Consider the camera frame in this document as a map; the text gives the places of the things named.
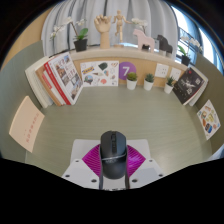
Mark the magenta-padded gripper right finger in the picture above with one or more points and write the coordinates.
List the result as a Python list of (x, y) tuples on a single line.
[(146, 172)]

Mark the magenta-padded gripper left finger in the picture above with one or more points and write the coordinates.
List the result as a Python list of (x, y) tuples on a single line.
[(80, 173)]

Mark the black computer mouse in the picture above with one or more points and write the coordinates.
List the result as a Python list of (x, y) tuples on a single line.
[(113, 153)]

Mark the pale pink card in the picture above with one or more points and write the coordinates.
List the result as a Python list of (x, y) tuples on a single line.
[(26, 123)]

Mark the white sheet of colourful stickers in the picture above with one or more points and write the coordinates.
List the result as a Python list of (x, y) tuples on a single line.
[(209, 119)]

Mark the brown book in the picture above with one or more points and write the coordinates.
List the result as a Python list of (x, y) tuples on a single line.
[(46, 86)]

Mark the dark cover book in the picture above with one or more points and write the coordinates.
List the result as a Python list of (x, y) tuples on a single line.
[(188, 85)]

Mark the magazine with red spine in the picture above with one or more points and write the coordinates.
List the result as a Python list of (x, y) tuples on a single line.
[(66, 76)]

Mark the white card with small illustrations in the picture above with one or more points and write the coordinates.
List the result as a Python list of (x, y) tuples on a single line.
[(100, 73)]

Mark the white book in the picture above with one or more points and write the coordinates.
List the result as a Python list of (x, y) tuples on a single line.
[(35, 81)]

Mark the stack of white books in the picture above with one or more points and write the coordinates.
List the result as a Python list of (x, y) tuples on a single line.
[(203, 86)]

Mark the round purple number sign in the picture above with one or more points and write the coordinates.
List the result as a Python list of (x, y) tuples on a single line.
[(126, 69)]

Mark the green desk divider panel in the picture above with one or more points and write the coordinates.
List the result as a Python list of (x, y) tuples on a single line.
[(213, 83), (13, 73)]

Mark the white orchid in black pot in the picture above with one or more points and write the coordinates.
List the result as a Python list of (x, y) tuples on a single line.
[(140, 22), (80, 44), (185, 60)]

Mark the wooden back shelf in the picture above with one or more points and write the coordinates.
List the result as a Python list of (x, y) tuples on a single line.
[(110, 53)]

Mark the black wooden horse figure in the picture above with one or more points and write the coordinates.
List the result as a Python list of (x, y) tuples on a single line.
[(164, 43)]

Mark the pink wooden horse figure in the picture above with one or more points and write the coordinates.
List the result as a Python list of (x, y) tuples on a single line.
[(143, 39)]

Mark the wooden hand model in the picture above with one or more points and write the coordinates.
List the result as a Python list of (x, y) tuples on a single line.
[(103, 28)]

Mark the wooden artist mannequin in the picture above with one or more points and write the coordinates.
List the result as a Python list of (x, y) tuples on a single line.
[(119, 23)]

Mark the window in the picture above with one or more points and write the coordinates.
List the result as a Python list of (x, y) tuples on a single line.
[(190, 26)]

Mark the grey pleated curtain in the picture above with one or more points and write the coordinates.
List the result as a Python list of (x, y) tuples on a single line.
[(86, 10)]

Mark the white wall socket plate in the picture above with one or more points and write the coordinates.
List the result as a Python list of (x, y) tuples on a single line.
[(162, 70), (175, 74)]

